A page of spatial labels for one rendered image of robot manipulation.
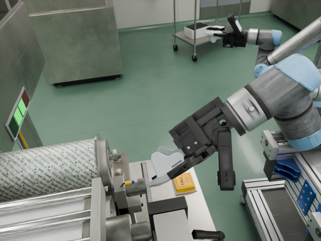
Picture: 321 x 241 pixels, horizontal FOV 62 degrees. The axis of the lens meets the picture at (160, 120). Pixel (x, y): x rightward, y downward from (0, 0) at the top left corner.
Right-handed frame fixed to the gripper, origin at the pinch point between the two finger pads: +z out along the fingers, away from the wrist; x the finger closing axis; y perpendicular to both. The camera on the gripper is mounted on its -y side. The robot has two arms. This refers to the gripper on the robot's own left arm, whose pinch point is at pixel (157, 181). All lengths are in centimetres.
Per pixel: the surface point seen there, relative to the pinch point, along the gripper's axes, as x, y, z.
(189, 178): -47.6, -13.0, 5.9
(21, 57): -46, 65, 34
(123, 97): -255, 66, 67
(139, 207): -13.2, -5.1, 13.0
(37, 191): 0.5, 12.9, 23.9
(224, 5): -479, 129, -133
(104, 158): -4.3, 10.1, 8.7
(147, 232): 14.1, -3.4, 0.8
